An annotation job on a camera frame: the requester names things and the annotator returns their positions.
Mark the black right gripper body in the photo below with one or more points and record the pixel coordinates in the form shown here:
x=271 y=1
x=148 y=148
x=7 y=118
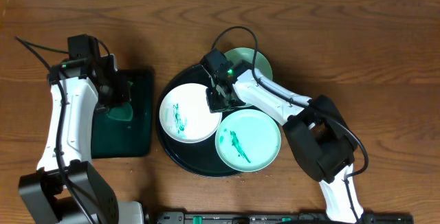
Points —
x=217 y=101

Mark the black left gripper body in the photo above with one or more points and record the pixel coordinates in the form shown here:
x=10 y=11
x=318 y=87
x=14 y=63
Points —
x=115 y=101

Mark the green scrubbing sponge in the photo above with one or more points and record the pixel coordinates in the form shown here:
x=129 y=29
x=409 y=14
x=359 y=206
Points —
x=123 y=113

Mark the white plate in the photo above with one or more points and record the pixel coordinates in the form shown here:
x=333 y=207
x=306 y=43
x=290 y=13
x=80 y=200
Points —
x=185 y=116

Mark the mint green plate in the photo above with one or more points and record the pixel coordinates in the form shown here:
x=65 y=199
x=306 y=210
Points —
x=239 y=54
x=248 y=140

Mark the mint green plate front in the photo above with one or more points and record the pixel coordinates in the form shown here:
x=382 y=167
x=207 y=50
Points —
x=248 y=140

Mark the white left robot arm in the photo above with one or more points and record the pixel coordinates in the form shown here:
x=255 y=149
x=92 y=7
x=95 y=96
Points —
x=66 y=188

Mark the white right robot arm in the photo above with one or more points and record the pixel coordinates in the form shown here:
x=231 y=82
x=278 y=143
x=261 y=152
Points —
x=322 y=144

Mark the rectangular black water tray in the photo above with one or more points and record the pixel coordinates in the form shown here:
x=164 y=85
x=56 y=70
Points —
x=113 y=139

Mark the round black tray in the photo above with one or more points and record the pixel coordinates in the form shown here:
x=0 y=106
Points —
x=200 y=158

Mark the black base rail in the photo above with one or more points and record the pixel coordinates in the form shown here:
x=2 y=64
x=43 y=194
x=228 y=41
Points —
x=314 y=218

